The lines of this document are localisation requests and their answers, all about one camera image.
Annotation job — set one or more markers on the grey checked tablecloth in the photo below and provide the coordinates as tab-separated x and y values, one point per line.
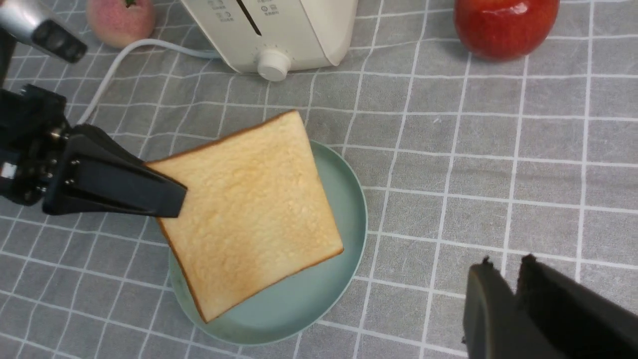
459	158

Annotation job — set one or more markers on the light green round plate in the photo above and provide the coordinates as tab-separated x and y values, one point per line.
296	303

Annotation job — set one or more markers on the toast slice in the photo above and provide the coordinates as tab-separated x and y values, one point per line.
255	213

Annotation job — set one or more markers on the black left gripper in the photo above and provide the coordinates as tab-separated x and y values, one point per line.
79	170

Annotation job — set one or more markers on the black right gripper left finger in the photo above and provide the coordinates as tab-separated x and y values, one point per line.
494	325

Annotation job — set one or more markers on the white two-slot toaster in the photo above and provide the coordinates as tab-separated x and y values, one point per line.
273	37

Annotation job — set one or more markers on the pink peach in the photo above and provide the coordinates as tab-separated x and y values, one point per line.
118	23

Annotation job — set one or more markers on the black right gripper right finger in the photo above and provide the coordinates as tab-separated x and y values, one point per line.
574	320

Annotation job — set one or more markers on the red apple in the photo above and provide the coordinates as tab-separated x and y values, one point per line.
503	30

